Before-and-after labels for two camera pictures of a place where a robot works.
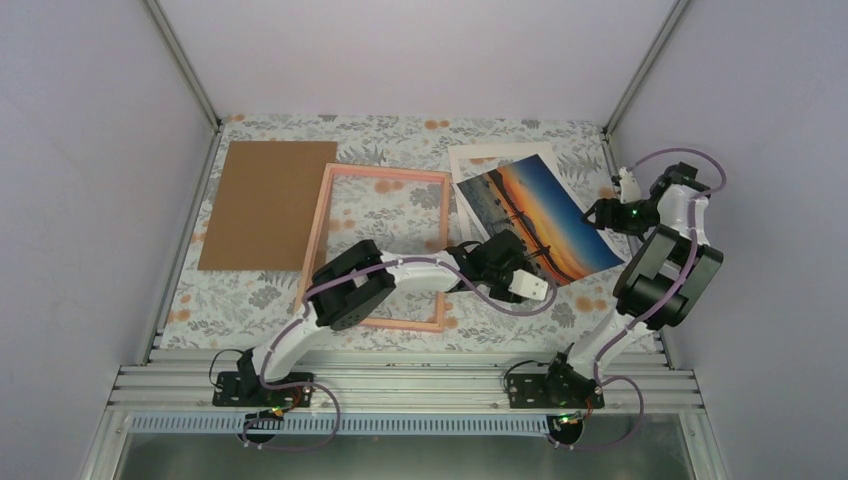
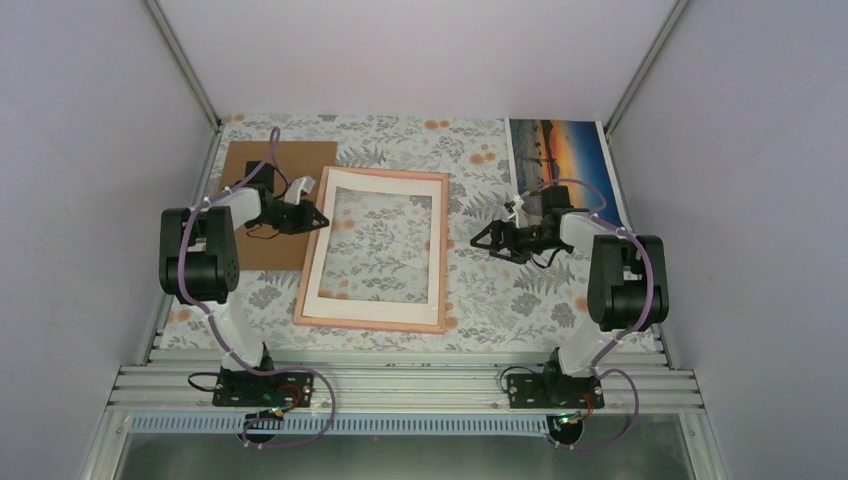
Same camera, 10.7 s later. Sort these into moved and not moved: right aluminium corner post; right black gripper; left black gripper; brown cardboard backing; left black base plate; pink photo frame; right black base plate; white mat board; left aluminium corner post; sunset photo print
Moved: left black gripper; sunset photo print; right black gripper; white mat board
Not moved: right black base plate; left aluminium corner post; brown cardboard backing; left black base plate; right aluminium corner post; pink photo frame
